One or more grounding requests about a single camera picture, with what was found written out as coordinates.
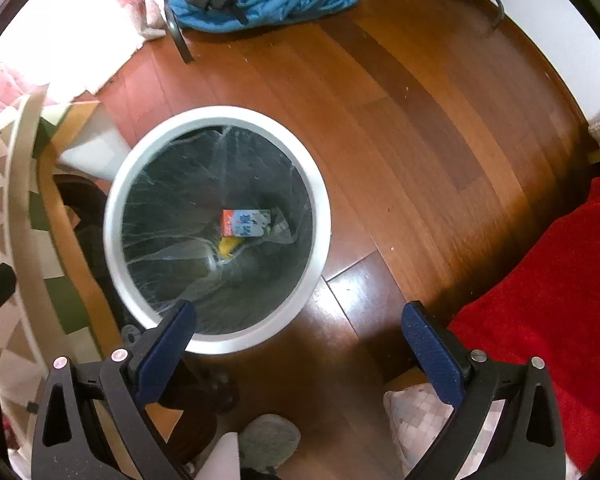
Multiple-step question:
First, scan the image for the white round trash bin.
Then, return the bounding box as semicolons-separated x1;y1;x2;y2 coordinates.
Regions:
104;105;332;356

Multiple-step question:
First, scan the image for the checkered brown tablecloth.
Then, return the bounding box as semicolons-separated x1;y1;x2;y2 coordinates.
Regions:
0;88;129;478

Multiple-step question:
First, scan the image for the red blanket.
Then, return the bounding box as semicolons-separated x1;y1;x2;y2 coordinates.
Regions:
449;177;600;479

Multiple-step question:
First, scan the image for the milk carton in bin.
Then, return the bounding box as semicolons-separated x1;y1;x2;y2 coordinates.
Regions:
221;209;271;238

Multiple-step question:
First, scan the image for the pink floral curtain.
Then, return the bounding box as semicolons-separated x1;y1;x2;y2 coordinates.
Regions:
0;0;166;111

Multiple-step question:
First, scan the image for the black stand pole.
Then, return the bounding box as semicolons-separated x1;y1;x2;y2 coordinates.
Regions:
147;0;196;65

